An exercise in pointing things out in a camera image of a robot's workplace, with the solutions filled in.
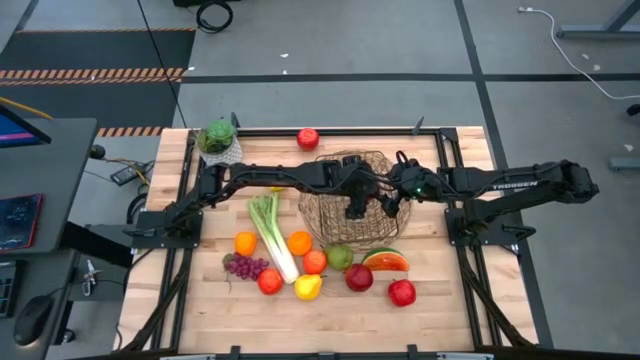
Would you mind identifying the yellow cable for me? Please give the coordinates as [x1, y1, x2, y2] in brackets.
[0, 96, 54, 121]

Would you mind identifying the silver carabiner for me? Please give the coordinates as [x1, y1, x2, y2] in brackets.
[82, 258, 104, 297]

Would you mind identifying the grey table leg base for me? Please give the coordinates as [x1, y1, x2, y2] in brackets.
[555, 0, 640, 41]

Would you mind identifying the dark grey desk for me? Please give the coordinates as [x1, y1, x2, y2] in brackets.
[0, 117, 99, 360]

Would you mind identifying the black hazard-striped floor mat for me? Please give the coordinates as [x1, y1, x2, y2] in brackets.
[0, 27, 197, 139]

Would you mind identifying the orange fruit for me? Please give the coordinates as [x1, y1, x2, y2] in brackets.
[234, 231, 258, 258]
[287, 230, 314, 257]

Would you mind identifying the bright red apple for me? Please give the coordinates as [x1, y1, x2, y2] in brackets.
[296, 127, 321, 152]
[387, 278, 418, 308]

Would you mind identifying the purple grape bunch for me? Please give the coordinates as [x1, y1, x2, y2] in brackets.
[222, 252, 271, 294]

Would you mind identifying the wire basket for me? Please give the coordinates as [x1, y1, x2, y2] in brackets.
[298, 149, 414, 253]

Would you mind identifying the speckled green fruit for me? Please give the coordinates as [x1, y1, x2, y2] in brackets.
[324, 244, 355, 272]

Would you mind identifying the watermelon slice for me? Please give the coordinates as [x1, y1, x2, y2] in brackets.
[361, 247, 411, 273]

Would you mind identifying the black keyboard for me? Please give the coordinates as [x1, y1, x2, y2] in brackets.
[0, 263, 19, 320]

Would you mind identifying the succulent in patterned white pot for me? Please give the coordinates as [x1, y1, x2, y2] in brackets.
[195, 118, 245, 168]

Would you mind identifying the red-edged tablet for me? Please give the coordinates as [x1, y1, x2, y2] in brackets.
[0, 193, 44, 251]

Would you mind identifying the coiled black cable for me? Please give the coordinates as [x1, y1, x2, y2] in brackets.
[195, 0, 235, 35]

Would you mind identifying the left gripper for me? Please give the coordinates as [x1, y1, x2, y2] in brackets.
[324, 155, 381, 221]

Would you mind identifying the computer monitor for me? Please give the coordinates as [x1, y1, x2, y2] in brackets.
[0, 103, 53, 149]

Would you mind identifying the black computer mouse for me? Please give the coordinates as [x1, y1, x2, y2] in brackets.
[12, 294, 55, 347]

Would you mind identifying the red tomato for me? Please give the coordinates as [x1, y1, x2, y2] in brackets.
[256, 268, 285, 296]

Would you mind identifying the black aluminium table frame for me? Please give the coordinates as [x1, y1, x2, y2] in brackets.
[117, 116, 541, 360]

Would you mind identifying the yellow pear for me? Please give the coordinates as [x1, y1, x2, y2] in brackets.
[293, 273, 327, 302]

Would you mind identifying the dark red apple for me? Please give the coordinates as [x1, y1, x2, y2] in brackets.
[344, 263, 375, 293]

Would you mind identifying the long thin black cable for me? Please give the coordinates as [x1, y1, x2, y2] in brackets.
[136, 0, 190, 131]

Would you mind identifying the black power adapter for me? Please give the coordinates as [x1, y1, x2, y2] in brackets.
[110, 160, 151, 187]

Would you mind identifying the grey block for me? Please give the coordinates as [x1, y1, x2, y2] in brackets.
[608, 156, 640, 173]

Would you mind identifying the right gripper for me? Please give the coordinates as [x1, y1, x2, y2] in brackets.
[379, 158, 444, 219]

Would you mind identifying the orange-red peach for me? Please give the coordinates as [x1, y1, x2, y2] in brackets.
[302, 249, 328, 276]

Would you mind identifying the white cable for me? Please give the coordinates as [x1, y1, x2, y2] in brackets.
[517, 5, 640, 101]

